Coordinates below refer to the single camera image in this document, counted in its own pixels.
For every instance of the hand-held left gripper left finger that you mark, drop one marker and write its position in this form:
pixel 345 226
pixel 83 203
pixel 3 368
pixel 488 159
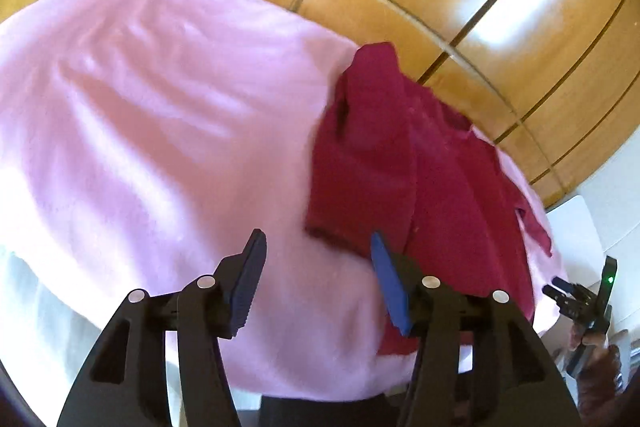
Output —
pixel 245 279

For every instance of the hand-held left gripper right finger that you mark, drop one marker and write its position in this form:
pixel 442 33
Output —
pixel 392 287

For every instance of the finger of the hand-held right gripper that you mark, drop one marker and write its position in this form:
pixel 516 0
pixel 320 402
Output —
pixel 557 297
pixel 561 282

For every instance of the dark red garment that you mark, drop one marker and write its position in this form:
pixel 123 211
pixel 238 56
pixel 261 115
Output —
pixel 400 167

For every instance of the person's right hand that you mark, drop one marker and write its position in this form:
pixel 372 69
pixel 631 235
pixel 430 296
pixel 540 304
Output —
pixel 600 382

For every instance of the white bedside furniture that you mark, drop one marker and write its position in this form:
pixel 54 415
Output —
pixel 580 232

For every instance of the pink blanket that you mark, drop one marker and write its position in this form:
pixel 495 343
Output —
pixel 150 147

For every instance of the white bed sheet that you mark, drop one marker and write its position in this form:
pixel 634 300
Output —
pixel 45 347

